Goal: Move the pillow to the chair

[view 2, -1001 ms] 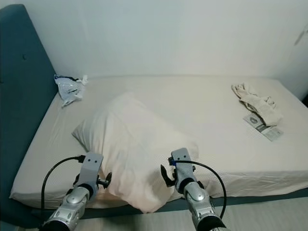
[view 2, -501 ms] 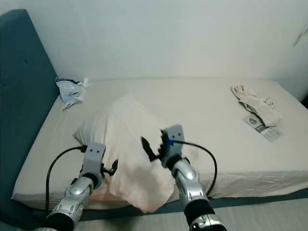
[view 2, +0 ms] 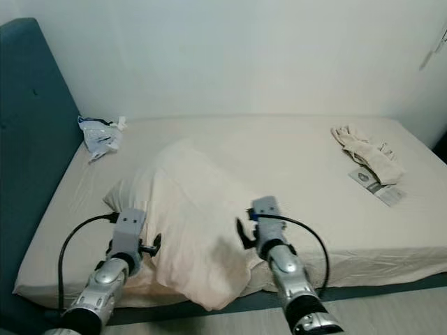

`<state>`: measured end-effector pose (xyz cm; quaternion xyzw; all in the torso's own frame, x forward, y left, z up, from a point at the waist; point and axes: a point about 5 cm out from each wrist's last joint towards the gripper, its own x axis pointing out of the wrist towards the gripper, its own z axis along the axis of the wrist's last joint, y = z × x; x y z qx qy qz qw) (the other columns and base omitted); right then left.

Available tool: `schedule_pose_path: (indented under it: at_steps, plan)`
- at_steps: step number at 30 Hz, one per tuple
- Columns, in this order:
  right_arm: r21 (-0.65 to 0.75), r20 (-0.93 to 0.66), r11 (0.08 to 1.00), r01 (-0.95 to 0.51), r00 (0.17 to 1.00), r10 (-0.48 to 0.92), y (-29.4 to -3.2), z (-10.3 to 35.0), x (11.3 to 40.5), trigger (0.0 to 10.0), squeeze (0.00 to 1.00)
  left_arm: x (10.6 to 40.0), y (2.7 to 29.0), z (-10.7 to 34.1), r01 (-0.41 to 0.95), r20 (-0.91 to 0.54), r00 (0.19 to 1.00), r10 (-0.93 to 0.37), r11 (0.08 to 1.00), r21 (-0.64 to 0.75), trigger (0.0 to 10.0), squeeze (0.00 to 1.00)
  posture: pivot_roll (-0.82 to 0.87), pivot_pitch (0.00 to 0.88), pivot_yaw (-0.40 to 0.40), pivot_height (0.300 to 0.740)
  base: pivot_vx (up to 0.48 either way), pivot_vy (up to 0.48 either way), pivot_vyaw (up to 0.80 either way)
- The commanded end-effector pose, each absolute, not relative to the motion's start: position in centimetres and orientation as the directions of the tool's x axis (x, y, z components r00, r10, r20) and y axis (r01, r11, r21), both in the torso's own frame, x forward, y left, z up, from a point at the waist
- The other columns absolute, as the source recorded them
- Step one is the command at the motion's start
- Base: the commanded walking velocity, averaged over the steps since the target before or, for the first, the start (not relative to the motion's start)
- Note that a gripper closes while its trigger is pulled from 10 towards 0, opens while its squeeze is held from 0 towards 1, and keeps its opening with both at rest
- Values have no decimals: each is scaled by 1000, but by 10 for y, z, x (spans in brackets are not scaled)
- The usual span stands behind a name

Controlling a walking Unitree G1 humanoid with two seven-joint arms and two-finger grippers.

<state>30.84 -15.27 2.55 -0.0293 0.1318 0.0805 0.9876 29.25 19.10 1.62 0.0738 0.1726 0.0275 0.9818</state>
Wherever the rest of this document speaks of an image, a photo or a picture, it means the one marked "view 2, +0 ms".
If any thin wall cord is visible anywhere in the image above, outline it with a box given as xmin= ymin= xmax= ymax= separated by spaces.
xmin=434 ymin=29 xmax=447 ymax=57

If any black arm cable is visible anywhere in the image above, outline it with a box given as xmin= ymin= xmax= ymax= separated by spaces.
xmin=257 ymin=214 xmax=331 ymax=292
xmin=57 ymin=212 xmax=119 ymax=313

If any cream white pillow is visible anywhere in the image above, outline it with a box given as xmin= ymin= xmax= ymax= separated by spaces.
xmin=103 ymin=138 xmax=261 ymax=312

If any teal upholstered bed frame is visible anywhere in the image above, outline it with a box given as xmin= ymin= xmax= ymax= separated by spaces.
xmin=0 ymin=17 xmax=447 ymax=335

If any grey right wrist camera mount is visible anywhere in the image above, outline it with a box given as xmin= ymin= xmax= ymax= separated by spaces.
xmin=251 ymin=196 xmax=284 ymax=245

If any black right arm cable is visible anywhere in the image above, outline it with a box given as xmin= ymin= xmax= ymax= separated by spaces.
xmin=257 ymin=214 xmax=331 ymax=292

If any crumpled beige cloth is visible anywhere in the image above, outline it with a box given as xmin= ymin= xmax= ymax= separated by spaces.
xmin=331 ymin=124 xmax=407 ymax=186

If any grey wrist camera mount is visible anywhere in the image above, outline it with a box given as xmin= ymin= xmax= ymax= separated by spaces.
xmin=115 ymin=208 xmax=148 ymax=256
xmin=251 ymin=196 xmax=284 ymax=245

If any grey white printed booklet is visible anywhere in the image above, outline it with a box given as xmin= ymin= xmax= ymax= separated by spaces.
xmin=349 ymin=166 xmax=407 ymax=207

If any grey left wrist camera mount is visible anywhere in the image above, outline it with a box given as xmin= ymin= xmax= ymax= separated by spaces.
xmin=115 ymin=208 xmax=148 ymax=256

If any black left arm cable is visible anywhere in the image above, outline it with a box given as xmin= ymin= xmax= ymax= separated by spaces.
xmin=57 ymin=212 xmax=119 ymax=313

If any beige sheeted bed mattress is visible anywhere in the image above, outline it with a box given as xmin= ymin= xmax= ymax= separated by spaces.
xmin=12 ymin=114 xmax=447 ymax=311

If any crumpled white blue plastic bag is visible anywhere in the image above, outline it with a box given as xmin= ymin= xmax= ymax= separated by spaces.
xmin=77 ymin=115 xmax=128 ymax=165

